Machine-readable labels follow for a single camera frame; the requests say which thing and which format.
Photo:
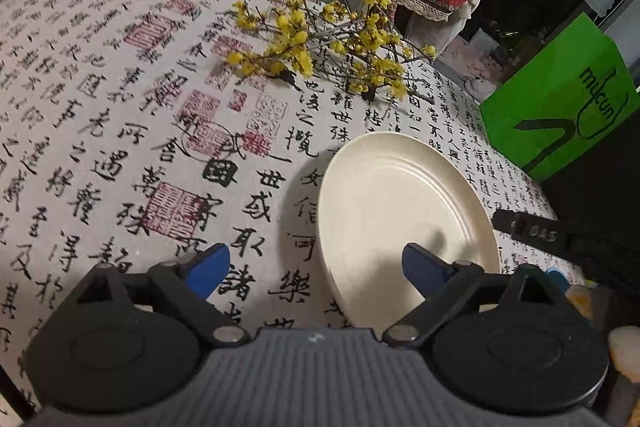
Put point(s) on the cream plate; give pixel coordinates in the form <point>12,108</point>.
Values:
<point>400,207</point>

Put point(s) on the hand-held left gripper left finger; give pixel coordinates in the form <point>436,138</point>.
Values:
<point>207,269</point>

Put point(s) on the calligraphy print tablecloth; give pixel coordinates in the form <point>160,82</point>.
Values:
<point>100,107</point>

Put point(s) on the green paper bag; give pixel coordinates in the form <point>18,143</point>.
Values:
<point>550,107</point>

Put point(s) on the yellow flower branch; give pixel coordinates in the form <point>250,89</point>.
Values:
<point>287,42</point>

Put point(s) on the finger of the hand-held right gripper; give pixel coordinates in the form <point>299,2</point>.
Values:
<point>507,224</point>
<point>557,280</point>

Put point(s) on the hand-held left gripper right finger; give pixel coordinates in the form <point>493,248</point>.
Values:
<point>425,272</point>

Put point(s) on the beige coat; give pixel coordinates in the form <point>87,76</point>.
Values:
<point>450,32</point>

